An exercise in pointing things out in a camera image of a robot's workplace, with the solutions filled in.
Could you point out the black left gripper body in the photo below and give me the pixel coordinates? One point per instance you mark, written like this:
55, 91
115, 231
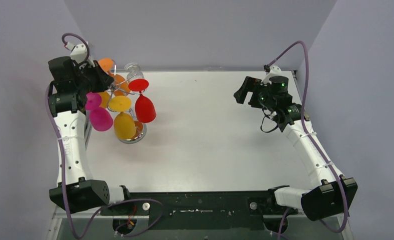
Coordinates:
97, 78

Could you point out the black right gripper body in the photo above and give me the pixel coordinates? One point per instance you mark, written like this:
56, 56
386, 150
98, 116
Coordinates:
262, 97

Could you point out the yellow wine glass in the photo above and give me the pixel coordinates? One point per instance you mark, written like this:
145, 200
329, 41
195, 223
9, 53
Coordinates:
124, 125
105, 98

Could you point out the red wine glass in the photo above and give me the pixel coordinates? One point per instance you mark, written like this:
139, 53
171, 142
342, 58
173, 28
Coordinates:
144, 107

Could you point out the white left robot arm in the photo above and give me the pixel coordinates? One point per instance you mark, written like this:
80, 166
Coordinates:
76, 190

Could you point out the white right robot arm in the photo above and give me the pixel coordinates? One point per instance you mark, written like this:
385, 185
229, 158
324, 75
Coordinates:
331, 193

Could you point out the pink wine glass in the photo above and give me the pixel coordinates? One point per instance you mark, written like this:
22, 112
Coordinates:
98, 116

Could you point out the orange wine glass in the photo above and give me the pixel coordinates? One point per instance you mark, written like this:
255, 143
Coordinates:
121, 85

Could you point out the clear wine glass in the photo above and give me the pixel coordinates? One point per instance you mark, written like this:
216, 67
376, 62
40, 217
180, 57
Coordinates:
133, 72

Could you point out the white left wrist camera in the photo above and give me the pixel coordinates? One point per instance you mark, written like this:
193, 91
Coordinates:
79, 53

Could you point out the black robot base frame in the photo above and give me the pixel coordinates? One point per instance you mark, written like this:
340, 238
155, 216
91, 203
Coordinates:
205, 210

